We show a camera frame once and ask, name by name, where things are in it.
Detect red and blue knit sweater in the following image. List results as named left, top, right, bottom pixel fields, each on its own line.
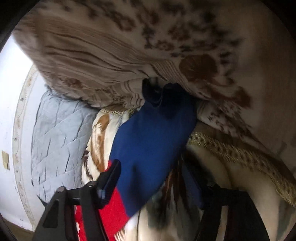
left=94, top=79, right=198, bottom=240

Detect cream leaf-pattern fleece blanket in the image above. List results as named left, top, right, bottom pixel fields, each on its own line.
left=82, top=101, right=295, bottom=240

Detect grey quilted pillow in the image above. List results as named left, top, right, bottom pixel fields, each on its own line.
left=31, top=89, right=98, bottom=203

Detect brown striped floral quilt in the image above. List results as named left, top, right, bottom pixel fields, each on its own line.
left=13, top=1, right=295, bottom=164

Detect small beige wall socket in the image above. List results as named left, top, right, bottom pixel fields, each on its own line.
left=1, top=151, right=10, bottom=170

